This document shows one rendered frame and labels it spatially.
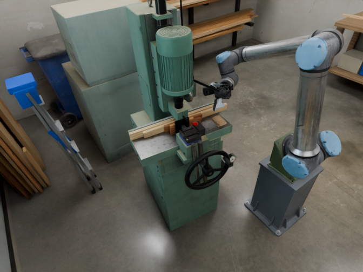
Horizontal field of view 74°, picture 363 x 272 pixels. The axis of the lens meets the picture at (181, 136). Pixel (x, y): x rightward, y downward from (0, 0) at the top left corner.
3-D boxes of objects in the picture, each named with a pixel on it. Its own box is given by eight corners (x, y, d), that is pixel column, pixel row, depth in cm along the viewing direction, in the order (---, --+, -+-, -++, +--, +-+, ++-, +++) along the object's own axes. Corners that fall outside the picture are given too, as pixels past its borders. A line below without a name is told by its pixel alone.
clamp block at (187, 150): (186, 160, 134) (185, 148, 128) (175, 145, 143) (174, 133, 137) (209, 150, 138) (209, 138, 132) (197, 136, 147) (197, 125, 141)
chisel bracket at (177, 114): (177, 124, 144) (177, 113, 139) (168, 112, 154) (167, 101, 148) (189, 121, 147) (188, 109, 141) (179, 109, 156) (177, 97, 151)
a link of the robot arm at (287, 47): (355, 20, 101) (239, 43, 158) (339, 28, 96) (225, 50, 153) (356, 47, 106) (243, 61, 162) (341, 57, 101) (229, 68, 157)
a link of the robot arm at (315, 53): (322, 169, 137) (349, 31, 95) (303, 186, 130) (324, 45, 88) (297, 157, 148) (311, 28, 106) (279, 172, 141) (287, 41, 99)
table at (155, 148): (148, 179, 129) (146, 171, 125) (130, 144, 149) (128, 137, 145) (241, 141, 147) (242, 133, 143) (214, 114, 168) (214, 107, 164)
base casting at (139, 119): (160, 175, 147) (159, 165, 141) (131, 123, 186) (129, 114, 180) (222, 149, 160) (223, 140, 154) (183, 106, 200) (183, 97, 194)
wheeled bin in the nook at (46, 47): (63, 134, 293) (24, 57, 229) (51, 113, 326) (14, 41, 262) (112, 113, 320) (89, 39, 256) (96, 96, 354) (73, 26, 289)
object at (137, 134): (131, 141, 143) (129, 134, 140) (130, 138, 145) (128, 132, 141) (217, 110, 161) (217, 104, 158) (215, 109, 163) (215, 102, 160)
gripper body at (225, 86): (227, 86, 131) (233, 80, 140) (212, 87, 134) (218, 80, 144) (228, 100, 134) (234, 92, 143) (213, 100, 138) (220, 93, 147)
